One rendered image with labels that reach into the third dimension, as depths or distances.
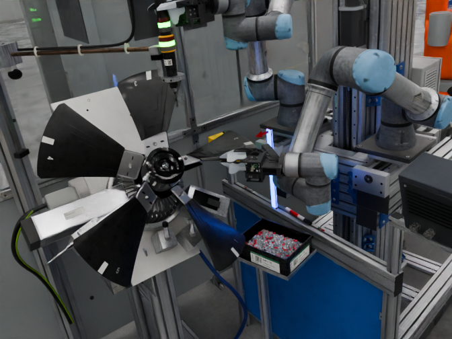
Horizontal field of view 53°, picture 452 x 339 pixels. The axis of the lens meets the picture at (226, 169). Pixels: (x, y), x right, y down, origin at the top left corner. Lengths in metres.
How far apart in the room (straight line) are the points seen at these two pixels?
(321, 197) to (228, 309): 1.38
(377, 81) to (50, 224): 1.02
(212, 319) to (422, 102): 1.59
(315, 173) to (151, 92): 0.59
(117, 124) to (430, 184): 1.07
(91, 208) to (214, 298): 1.39
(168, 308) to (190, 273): 0.86
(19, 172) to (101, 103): 0.41
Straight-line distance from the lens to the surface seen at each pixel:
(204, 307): 2.65
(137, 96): 1.53
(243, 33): 1.49
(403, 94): 1.51
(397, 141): 1.80
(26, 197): 1.90
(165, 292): 1.75
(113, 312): 2.51
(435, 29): 4.93
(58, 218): 1.43
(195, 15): 1.38
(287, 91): 2.02
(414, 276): 2.52
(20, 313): 2.33
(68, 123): 1.38
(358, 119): 1.99
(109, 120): 1.69
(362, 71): 1.33
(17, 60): 1.70
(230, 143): 1.55
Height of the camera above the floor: 1.77
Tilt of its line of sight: 26 degrees down
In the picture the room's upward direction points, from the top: 7 degrees counter-clockwise
